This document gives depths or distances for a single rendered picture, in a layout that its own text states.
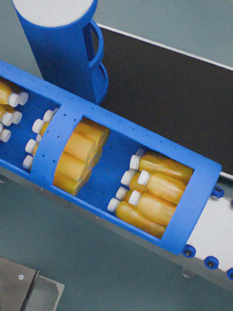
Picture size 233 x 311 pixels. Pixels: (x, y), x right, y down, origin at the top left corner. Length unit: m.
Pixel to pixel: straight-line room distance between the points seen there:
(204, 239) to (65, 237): 1.08
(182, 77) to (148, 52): 0.21
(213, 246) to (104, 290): 1.01
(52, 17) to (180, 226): 0.81
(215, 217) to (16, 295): 0.65
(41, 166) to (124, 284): 1.24
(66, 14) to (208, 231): 0.83
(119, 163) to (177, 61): 1.10
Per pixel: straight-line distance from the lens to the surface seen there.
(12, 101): 1.76
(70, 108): 1.61
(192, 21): 3.09
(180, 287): 2.74
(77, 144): 1.63
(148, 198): 1.63
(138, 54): 2.83
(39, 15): 1.94
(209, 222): 1.84
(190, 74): 2.80
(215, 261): 1.77
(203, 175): 1.56
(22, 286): 1.69
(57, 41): 2.01
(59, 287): 2.73
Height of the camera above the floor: 2.73
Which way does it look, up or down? 75 degrees down
